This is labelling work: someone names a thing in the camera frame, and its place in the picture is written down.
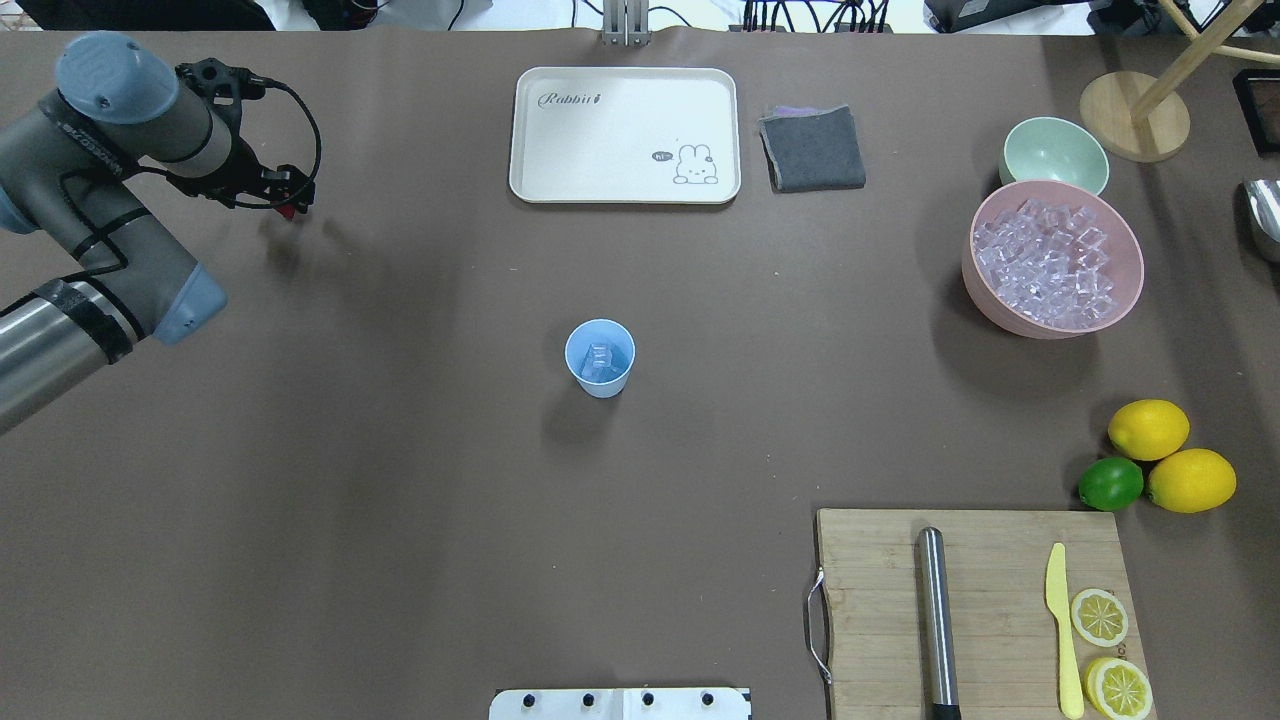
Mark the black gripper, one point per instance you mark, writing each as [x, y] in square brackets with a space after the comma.
[243, 177]

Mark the light blue cup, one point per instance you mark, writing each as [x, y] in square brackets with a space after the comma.
[600, 330]

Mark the pink bowl of ice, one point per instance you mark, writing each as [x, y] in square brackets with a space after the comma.
[1048, 260]

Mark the steel ice scoop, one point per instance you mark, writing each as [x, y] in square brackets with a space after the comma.
[1262, 199]

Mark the cream rabbit tray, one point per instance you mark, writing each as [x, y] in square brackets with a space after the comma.
[625, 135]

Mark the grey folded cloth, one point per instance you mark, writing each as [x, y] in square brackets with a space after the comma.
[812, 149]

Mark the green empty bowl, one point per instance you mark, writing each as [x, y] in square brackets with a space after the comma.
[1054, 149]

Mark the steel muddler black cap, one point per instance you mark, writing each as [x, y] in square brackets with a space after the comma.
[940, 668]

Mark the wooden cutting board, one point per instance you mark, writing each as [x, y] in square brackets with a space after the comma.
[1006, 643]

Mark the wooden glass stand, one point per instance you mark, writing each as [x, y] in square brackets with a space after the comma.
[1140, 117]

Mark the yellow plastic knife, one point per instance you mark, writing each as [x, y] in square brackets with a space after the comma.
[1069, 685]

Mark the green lime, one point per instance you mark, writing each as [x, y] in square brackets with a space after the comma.
[1111, 484]

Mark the yellow lemon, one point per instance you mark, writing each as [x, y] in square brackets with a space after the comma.
[1149, 429]
[1192, 480]

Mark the lemon slice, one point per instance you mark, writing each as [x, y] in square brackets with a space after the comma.
[1100, 618]
[1119, 689]

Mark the aluminium frame post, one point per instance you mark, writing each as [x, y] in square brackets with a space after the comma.
[625, 23]

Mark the white pedestal column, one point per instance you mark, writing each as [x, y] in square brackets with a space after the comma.
[623, 703]

